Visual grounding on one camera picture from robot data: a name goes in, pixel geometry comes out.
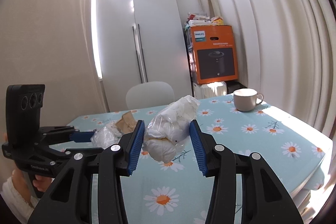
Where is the white tissue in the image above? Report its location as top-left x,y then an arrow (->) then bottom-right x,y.
91,121 -> 122,149

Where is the brown paper bag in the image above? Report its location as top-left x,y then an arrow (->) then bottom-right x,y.
116,111 -> 137,134

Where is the clear plastic bag with tissue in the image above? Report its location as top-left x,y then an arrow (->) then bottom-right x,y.
143,95 -> 200,163

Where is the cream sleeve left forearm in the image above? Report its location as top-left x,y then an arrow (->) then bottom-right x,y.
1,177 -> 39,223

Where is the left hand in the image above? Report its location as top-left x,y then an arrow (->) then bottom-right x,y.
11,168 -> 55,192

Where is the white chair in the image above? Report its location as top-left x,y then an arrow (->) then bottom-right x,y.
126,81 -> 175,110

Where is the daisy print blue tablecloth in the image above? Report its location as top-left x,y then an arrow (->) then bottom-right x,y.
49,93 -> 334,224

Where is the white ceramic mug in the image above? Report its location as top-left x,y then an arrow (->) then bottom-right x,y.
233,88 -> 264,112

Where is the white refrigerator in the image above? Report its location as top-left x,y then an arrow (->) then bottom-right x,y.
96,0 -> 192,111

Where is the black box beside white box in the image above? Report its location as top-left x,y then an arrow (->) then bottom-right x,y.
226,80 -> 246,94

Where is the white box under orange box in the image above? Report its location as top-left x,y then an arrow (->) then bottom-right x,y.
193,81 -> 227,100

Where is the orange Philips appliance box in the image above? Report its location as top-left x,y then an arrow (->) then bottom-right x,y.
185,26 -> 238,85

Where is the packages pile on box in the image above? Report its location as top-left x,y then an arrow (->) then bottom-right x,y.
185,14 -> 224,28

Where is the white curtain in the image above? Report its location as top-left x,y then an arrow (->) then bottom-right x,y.
201,0 -> 335,136

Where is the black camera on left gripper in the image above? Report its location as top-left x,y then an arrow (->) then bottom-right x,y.
6,84 -> 45,146

